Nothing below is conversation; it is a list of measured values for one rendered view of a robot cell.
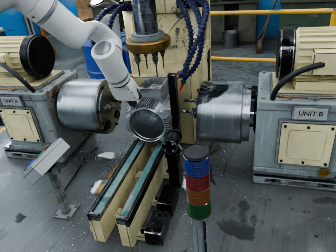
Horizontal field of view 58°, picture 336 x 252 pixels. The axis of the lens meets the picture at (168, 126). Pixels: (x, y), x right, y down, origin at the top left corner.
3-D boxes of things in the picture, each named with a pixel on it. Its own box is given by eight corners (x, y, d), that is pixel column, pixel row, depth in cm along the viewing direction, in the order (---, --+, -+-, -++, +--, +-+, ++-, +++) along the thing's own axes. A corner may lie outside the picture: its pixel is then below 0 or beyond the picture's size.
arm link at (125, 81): (102, 83, 108) (105, 88, 111) (124, 83, 106) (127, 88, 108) (108, 65, 112) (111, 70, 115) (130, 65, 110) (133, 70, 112)
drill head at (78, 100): (69, 114, 163) (56, 70, 150) (131, 118, 153) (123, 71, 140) (40, 140, 142) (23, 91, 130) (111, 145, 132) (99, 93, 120)
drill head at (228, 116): (189, 121, 145) (186, 71, 132) (280, 126, 133) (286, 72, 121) (177, 151, 124) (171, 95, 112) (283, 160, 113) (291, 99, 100)
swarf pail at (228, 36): (220, 49, 552) (220, 34, 538) (223, 45, 576) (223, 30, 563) (237, 49, 543) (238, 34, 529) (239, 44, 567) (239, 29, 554)
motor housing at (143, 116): (143, 121, 148) (138, 85, 138) (181, 123, 143) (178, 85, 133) (129, 143, 131) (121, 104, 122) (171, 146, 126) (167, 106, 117)
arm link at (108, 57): (106, 65, 112) (105, 85, 107) (91, 39, 101) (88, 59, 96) (128, 61, 111) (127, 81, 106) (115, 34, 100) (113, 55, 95)
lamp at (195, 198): (189, 188, 80) (188, 175, 78) (212, 191, 79) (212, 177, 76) (184, 204, 75) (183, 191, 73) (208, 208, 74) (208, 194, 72)
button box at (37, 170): (61, 155, 113) (50, 145, 112) (71, 146, 109) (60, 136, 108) (32, 186, 99) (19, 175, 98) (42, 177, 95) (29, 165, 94)
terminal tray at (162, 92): (147, 92, 139) (146, 77, 136) (170, 93, 136) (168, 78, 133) (139, 104, 129) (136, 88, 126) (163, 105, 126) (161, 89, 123)
